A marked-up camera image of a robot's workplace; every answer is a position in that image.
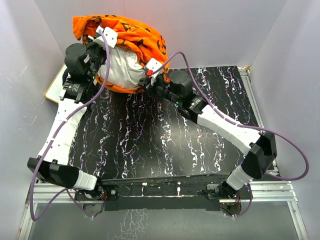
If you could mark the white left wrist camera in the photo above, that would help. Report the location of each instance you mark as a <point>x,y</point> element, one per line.
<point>109,34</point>

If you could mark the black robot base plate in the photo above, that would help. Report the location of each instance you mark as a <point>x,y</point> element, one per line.
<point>200,191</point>

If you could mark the small white dry-erase board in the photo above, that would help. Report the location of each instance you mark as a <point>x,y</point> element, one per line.
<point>54,89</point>

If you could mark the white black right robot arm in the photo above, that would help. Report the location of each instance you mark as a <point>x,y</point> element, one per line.
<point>258,146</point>

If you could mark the white pillow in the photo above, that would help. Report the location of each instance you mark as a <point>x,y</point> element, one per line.
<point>125,72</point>

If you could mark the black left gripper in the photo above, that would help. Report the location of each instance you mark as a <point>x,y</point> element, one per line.
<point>92,45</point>

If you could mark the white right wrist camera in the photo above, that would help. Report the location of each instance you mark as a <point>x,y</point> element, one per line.
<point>152,68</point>

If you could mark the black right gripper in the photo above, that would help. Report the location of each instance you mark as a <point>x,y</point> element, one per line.
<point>149,85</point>

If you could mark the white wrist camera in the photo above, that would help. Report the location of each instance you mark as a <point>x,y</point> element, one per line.
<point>152,68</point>
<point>109,34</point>

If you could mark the orange patterned plush pillowcase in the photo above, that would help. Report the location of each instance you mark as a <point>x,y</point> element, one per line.
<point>136,36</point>

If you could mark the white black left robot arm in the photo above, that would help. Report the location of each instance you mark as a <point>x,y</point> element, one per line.
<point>79,88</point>

